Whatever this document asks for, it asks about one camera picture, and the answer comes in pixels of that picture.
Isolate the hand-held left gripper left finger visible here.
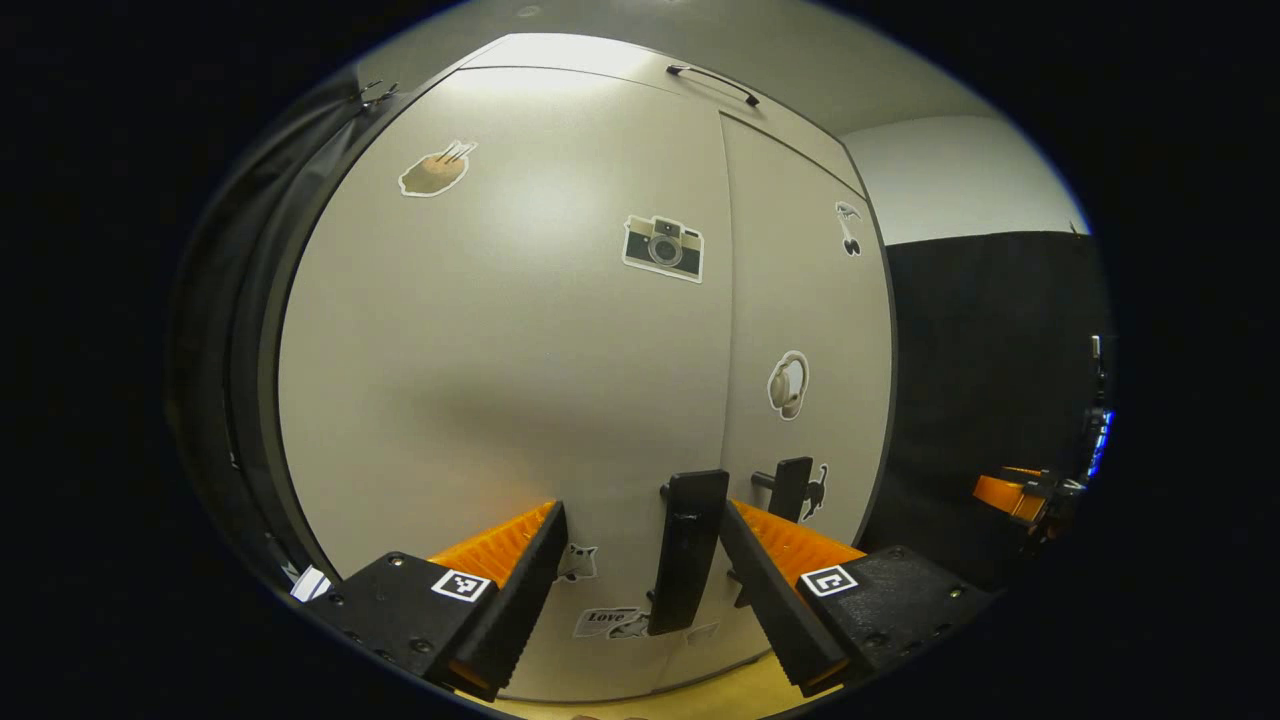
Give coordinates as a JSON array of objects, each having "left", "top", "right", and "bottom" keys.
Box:
[{"left": 305, "top": 500, "right": 569, "bottom": 701}]

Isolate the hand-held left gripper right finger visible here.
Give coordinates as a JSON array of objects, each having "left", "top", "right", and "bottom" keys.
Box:
[{"left": 718, "top": 498, "right": 993, "bottom": 699}]

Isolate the white cabinet door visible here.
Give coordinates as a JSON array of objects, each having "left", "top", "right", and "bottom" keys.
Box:
[
  {"left": 718, "top": 112, "right": 896, "bottom": 691},
  {"left": 277, "top": 65, "right": 738, "bottom": 703}
]

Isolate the grey and white cabinet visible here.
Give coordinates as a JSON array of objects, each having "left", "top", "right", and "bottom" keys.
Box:
[{"left": 228, "top": 30, "right": 898, "bottom": 706}]

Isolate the computer monitor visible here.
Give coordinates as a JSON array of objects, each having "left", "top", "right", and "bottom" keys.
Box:
[{"left": 1085, "top": 335, "right": 1114, "bottom": 481}]

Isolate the black backdrop cloth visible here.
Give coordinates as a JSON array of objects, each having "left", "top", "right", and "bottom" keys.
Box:
[
  {"left": 165, "top": 80, "right": 401, "bottom": 591},
  {"left": 858, "top": 230, "right": 1113, "bottom": 591}
]

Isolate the black left door handle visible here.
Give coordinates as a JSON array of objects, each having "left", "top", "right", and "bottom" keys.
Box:
[{"left": 647, "top": 469, "right": 731, "bottom": 637}]

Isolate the black door handle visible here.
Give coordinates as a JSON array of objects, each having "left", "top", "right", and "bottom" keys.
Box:
[
  {"left": 647, "top": 469, "right": 731, "bottom": 637},
  {"left": 751, "top": 456, "right": 815, "bottom": 524}
]

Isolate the black right door handle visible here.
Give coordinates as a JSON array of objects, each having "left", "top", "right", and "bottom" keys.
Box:
[{"left": 751, "top": 456, "right": 815, "bottom": 524}]

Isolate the black drawer handle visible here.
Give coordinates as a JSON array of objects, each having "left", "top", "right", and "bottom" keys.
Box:
[{"left": 666, "top": 64, "right": 761, "bottom": 108}]

